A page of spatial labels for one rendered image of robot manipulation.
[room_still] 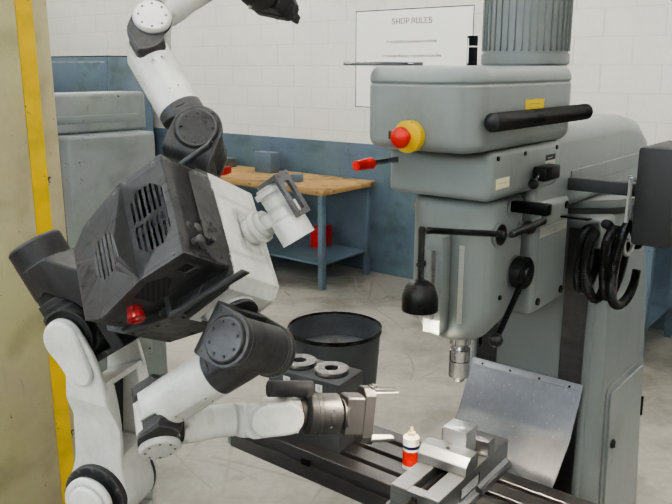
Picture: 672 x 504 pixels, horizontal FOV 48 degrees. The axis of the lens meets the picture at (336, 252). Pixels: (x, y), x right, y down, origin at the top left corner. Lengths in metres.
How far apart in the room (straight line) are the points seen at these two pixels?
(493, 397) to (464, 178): 0.81
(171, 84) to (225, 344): 0.56
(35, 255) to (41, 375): 1.49
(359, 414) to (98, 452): 0.55
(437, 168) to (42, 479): 2.18
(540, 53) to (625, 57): 4.18
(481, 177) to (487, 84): 0.18
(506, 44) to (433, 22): 4.87
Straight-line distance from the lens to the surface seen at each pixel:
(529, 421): 2.10
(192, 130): 1.46
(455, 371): 1.75
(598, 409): 2.12
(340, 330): 4.03
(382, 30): 6.91
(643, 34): 5.90
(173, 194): 1.29
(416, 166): 1.56
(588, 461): 2.17
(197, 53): 8.55
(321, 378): 1.94
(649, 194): 1.72
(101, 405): 1.60
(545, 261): 1.78
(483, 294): 1.60
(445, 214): 1.58
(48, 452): 3.20
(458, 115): 1.40
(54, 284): 1.58
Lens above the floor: 1.89
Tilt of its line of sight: 14 degrees down
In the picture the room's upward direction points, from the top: straight up
